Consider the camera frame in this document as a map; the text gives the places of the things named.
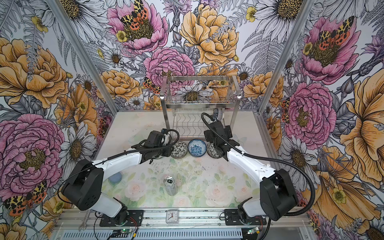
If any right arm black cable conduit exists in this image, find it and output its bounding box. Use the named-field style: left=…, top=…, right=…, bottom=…
left=200, top=112, right=316, bottom=240

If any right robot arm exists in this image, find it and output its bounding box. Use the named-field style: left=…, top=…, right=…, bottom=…
left=202, top=115, right=302, bottom=222

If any blue floral bowl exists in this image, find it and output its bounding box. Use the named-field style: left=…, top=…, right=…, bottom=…
left=188, top=139, right=207, bottom=158

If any silver drink can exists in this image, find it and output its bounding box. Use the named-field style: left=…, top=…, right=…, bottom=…
left=164, top=176, right=178, bottom=196

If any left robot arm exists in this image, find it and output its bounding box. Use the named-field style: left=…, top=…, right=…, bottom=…
left=61, top=129, right=180, bottom=224

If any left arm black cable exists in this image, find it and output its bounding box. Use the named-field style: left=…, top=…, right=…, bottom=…
left=56, top=128, right=181, bottom=205

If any aluminium front rail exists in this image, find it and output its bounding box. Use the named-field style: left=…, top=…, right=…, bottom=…
left=53, top=206, right=313, bottom=230

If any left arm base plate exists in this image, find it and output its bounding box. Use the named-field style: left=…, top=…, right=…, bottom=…
left=99, top=210, right=144, bottom=227

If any dark grey petal bowl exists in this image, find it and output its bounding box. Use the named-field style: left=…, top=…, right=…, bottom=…
left=213, top=108, right=224, bottom=122

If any dark speckled pattern bowl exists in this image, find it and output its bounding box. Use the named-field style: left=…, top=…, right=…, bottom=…
left=207, top=143, right=222, bottom=159

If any small white clock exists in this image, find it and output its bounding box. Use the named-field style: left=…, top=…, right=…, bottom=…
left=166, top=209, right=179, bottom=225

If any steel wrench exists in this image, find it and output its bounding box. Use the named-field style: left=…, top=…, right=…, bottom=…
left=79, top=209, right=91, bottom=232

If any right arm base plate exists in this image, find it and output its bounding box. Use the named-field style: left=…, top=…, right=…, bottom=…
left=224, top=209, right=267, bottom=226

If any steel two-tier dish rack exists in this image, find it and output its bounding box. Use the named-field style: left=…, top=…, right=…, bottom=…
left=160, top=75, right=242, bottom=140

